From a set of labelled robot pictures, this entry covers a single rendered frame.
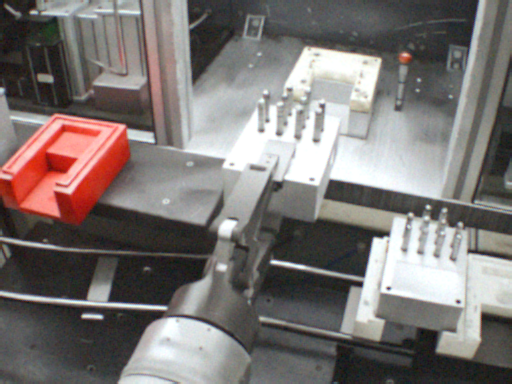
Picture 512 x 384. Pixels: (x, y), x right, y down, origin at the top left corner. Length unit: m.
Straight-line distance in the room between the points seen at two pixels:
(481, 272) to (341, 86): 0.38
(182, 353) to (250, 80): 0.69
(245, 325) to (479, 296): 0.37
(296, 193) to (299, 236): 0.53
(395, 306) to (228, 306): 0.26
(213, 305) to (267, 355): 0.45
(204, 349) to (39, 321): 0.59
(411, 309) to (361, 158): 0.28
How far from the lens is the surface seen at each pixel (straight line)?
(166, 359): 0.39
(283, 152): 0.57
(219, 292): 0.43
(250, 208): 0.46
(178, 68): 0.78
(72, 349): 0.91
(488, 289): 0.75
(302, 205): 0.56
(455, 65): 1.13
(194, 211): 0.74
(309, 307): 0.92
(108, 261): 0.84
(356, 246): 1.09
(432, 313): 0.65
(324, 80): 0.93
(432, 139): 0.90
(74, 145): 0.82
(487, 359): 0.73
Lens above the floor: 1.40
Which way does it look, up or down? 40 degrees down
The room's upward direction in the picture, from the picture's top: straight up
